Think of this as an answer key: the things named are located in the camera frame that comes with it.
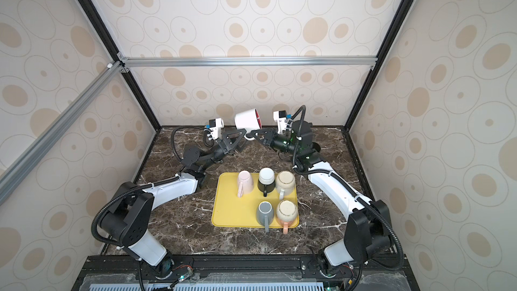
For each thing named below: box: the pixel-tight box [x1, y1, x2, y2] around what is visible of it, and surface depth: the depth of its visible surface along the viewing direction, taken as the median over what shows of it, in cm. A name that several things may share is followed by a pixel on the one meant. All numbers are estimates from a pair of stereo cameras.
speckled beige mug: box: [275, 170, 296, 201], surface depth 89 cm
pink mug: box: [236, 169, 254, 198], surface depth 89 cm
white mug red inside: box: [234, 108, 263, 135], surface depth 73 cm
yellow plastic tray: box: [211, 172, 300, 228], surface depth 91 cm
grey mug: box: [255, 200, 274, 234], surface depth 80 cm
